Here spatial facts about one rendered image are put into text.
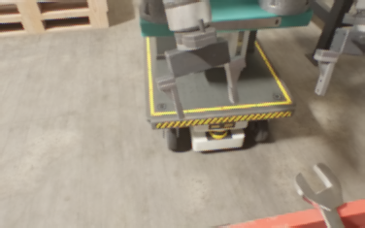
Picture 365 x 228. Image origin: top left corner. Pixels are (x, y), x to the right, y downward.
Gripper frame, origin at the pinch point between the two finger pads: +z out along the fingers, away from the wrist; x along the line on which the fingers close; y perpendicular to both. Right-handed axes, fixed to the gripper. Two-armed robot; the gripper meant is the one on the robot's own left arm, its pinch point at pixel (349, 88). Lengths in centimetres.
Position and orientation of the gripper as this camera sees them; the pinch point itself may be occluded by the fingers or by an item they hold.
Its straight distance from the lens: 78.2
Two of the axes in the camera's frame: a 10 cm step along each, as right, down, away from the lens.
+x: 9.9, 1.1, 0.5
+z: -1.2, 9.2, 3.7
